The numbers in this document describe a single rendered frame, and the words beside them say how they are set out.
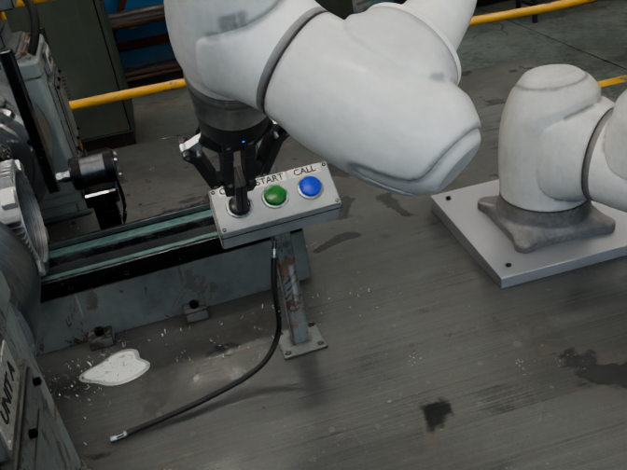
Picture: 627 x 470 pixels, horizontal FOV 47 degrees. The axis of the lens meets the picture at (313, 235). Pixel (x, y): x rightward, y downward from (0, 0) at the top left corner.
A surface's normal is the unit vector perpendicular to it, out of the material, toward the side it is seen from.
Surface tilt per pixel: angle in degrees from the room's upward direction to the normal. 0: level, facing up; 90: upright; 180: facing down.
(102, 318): 90
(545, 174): 96
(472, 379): 0
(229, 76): 108
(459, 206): 3
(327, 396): 0
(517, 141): 87
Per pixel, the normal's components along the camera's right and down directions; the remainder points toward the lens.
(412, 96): 0.07, -0.29
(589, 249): -0.13, -0.84
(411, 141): -0.10, 0.29
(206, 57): -0.48, 0.77
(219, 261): 0.29, 0.44
